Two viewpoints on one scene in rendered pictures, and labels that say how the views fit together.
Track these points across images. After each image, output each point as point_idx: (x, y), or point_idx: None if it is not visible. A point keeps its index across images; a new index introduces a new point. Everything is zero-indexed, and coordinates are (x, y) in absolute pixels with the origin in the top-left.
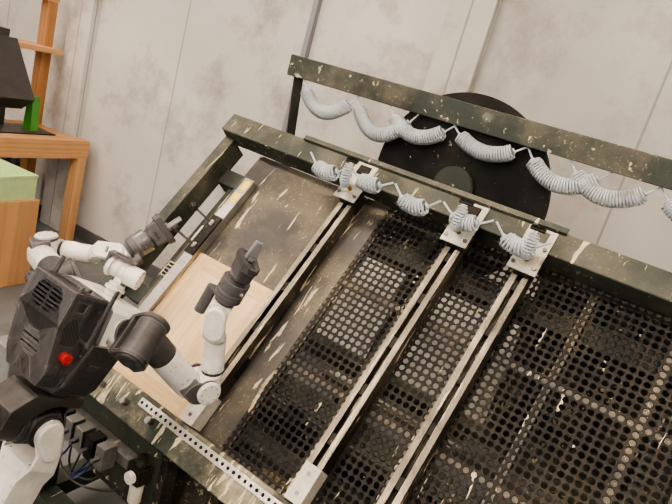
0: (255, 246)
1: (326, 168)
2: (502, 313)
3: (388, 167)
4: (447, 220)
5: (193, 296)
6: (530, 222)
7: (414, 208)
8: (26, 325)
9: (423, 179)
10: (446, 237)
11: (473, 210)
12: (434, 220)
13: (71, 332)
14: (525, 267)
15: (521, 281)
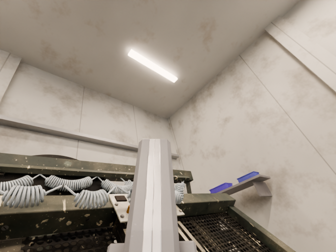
0: (171, 158)
1: None
2: (197, 245)
3: (58, 168)
4: (104, 214)
5: None
6: (173, 178)
7: (101, 197)
8: None
9: (99, 171)
10: (124, 218)
11: (121, 197)
12: (87, 223)
13: None
14: (177, 212)
15: (179, 223)
